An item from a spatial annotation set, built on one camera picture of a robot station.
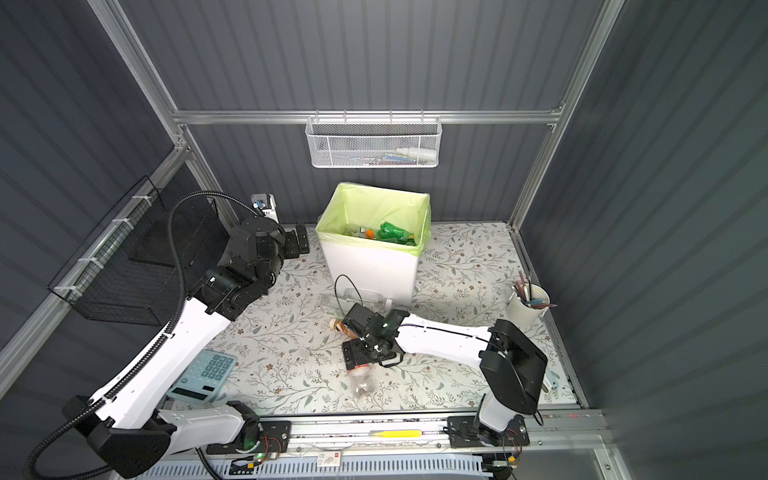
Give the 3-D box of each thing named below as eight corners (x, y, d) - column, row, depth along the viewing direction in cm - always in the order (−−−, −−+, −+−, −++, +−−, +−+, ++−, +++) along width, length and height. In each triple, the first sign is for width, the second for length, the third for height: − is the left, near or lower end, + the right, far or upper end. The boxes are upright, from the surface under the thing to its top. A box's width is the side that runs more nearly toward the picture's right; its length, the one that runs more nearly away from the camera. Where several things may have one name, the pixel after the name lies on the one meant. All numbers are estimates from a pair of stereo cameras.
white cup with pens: (507, 327, 95) (519, 308, 86) (497, 291, 103) (508, 271, 94) (540, 327, 95) (556, 308, 86) (528, 291, 103) (541, 271, 94)
